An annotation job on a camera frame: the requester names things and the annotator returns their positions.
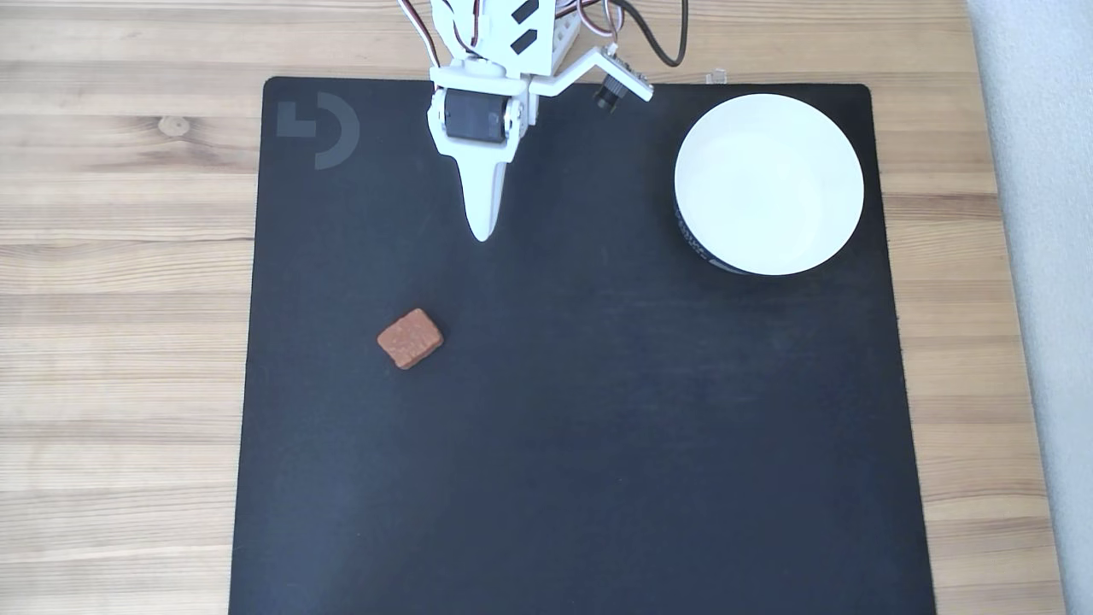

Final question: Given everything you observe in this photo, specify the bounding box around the red-brown block toy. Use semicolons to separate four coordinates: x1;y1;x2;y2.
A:
377;308;445;371

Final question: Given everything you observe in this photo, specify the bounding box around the white round bowl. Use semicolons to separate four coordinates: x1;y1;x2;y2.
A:
674;93;865;277

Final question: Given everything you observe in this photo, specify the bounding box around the red white black servo wire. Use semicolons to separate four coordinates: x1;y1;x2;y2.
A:
397;0;447;71

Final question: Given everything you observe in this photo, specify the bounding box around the black cable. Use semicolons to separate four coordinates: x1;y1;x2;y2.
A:
617;0;689;68

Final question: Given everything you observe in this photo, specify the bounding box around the black desk mat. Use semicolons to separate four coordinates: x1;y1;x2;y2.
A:
228;77;938;615

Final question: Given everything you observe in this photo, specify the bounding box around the black gripper camera module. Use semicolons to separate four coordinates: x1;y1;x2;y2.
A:
593;44;656;114

